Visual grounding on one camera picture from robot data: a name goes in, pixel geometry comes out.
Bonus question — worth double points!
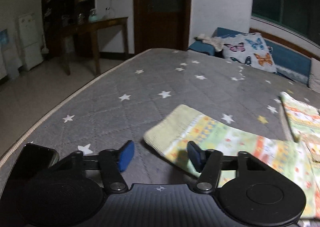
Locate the grey pillow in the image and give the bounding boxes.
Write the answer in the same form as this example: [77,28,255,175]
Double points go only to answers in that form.
[309,57,320,90]

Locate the wooden side table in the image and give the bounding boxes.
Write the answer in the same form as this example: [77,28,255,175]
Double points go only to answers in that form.
[60,17,130,76]

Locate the dark wooden door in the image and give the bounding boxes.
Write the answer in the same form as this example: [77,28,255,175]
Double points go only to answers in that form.
[133,0,192,54]

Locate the blue sofa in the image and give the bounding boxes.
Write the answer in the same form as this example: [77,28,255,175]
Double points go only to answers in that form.
[187,27,320,90]

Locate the green patterned child's garment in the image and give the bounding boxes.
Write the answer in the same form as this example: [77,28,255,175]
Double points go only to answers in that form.
[143,91,320,219]

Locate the white water dispenser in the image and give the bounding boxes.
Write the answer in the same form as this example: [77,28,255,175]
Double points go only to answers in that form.
[16,12,44,71]

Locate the butterfly print pillow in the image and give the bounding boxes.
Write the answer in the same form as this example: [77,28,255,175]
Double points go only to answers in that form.
[222,33,278,74]

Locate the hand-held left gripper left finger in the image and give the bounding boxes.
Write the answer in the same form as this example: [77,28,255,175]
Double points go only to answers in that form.
[54,140,135,194]

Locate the black smartphone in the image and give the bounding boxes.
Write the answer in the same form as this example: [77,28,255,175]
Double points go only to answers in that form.
[7,143,60,185]

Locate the green framed window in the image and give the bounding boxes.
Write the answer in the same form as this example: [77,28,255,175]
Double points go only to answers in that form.
[251,0,320,44]

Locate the cream crumpled cloth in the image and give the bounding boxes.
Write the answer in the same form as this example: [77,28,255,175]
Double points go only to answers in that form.
[195,34,225,51]

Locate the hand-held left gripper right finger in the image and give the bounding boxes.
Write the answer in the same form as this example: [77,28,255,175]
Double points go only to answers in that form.
[187,141,272,194]

